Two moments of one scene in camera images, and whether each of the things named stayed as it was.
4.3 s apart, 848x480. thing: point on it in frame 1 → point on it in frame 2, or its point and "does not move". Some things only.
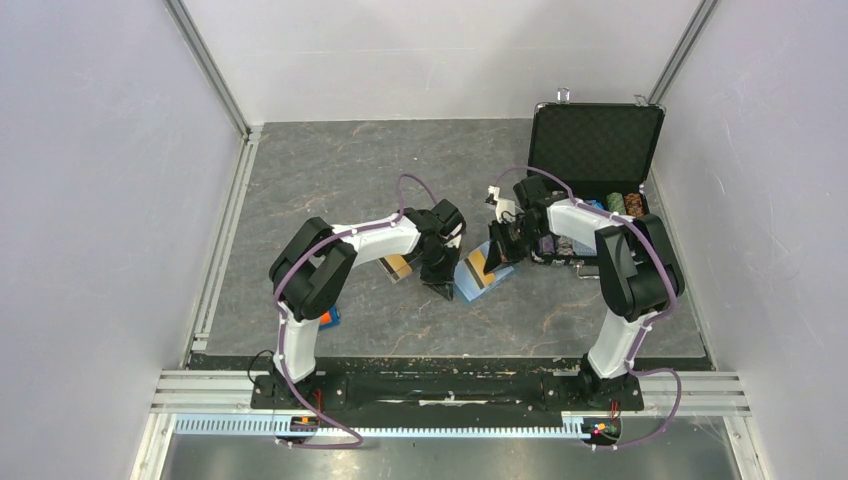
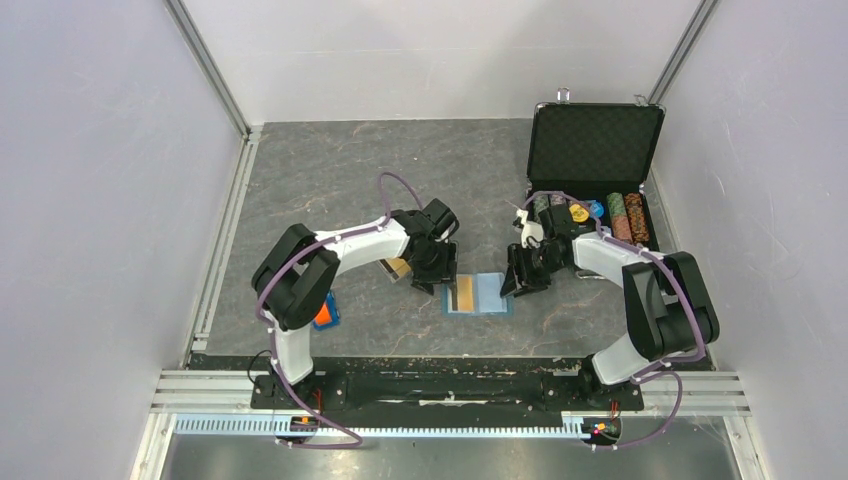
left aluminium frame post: [206, 62] does not move
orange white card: [475, 263] → [465, 293]
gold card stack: [398, 267] does not move
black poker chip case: [600, 153] does not move
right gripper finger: [519, 243] → [534, 268]
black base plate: [394, 391] does not move
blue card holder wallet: [470, 277] → [488, 301]
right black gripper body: [522, 222] → [555, 266]
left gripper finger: [453, 259] does not move
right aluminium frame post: [701, 18] does not move
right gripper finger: [498, 242] → [515, 278]
